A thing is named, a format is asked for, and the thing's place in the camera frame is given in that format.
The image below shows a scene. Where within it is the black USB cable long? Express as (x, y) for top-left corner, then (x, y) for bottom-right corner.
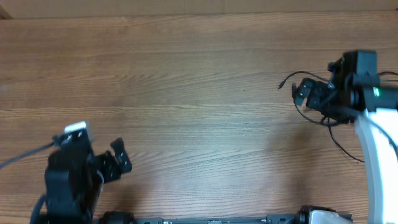
(378, 71), (398, 82)

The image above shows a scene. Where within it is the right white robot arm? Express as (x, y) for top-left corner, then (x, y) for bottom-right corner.
(292, 50), (397, 223)

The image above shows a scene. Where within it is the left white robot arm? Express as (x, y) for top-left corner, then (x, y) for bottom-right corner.
(30, 137), (133, 224)

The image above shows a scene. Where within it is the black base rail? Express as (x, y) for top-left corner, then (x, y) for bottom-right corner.
(94, 205), (353, 224)

